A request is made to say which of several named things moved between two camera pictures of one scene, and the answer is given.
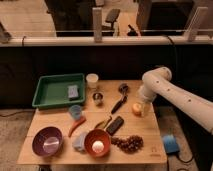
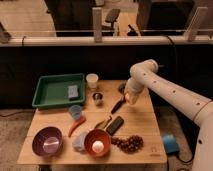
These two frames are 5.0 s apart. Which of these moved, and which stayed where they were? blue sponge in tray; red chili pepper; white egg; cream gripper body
Moved: cream gripper body
Stayed: red chili pepper; blue sponge in tray; white egg
